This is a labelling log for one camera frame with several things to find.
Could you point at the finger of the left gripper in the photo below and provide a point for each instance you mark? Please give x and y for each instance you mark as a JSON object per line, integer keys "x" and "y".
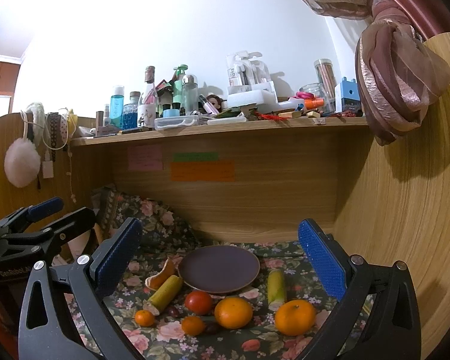
{"x": 26, "y": 216}
{"x": 51, "y": 238}

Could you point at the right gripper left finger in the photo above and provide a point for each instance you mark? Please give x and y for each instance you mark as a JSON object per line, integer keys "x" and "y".
{"x": 46, "y": 327}

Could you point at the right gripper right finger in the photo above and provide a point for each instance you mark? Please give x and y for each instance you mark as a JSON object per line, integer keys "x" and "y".
{"x": 392, "y": 330}

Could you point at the small mandarin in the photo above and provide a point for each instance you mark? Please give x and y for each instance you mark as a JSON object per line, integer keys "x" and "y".
{"x": 193, "y": 325}
{"x": 145, "y": 318}

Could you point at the peeled pomelo piece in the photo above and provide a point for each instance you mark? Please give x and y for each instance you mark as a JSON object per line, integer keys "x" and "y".
{"x": 154, "y": 282}

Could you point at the yellow corn piece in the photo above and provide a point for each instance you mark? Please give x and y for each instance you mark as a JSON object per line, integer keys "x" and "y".
{"x": 276, "y": 290}
{"x": 166, "y": 293}

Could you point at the large orange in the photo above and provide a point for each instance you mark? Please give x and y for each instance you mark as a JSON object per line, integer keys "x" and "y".
{"x": 295, "y": 318}
{"x": 233, "y": 313}

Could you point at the dark red jujube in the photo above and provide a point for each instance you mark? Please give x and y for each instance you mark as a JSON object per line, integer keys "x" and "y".
{"x": 173, "y": 312}

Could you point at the red tomato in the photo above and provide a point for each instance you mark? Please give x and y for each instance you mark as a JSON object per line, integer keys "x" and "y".
{"x": 199, "y": 302}

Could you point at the white fluffy earmuffs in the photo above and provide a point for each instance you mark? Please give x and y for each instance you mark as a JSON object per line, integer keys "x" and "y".
{"x": 22, "y": 161}

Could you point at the pink sticky note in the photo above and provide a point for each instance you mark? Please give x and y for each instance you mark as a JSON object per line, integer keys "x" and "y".
{"x": 144, "y": 158}

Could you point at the floral pillow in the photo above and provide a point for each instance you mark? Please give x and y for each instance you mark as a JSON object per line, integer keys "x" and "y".
{"x": 162, "y": 229}

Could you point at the floral green bedsheet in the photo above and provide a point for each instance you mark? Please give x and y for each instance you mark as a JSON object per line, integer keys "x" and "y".
{"x": 259, "y": 339}

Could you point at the green sticky note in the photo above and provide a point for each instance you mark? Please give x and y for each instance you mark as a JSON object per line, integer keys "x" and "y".
{"x": 183, "y": 157}

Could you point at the blue liquid bottle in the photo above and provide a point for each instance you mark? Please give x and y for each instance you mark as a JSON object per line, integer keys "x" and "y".
{"x": 116, "y": 107}

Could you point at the clear plastic tray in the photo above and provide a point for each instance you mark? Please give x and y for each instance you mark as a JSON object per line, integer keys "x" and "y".
{"x": 182, "y": 121}

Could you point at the dark purple plate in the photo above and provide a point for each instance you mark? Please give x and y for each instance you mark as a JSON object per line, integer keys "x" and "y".
{"x": 219, "y": 269}

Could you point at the orange sticky note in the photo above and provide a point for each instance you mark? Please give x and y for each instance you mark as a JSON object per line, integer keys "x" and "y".
{"x": 216, "y": 171}

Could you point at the green pump bottle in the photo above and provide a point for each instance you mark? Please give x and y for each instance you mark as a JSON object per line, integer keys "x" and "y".
{"x": 177, "y": 81}

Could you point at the wooden headboard shelf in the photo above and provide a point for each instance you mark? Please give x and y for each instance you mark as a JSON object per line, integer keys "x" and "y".
{"x": 249, "y": 182}

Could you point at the blue pencil sharpener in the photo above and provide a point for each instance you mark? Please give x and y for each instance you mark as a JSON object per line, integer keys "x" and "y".
{"x": 347, "y": 96}

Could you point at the pink tied curtain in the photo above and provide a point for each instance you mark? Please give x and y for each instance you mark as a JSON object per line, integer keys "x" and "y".
{"x": 398, "y": 76}

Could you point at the clear tall jar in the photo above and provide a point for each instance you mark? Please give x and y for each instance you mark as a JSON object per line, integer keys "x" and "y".
{"x": 326, "y": 76}

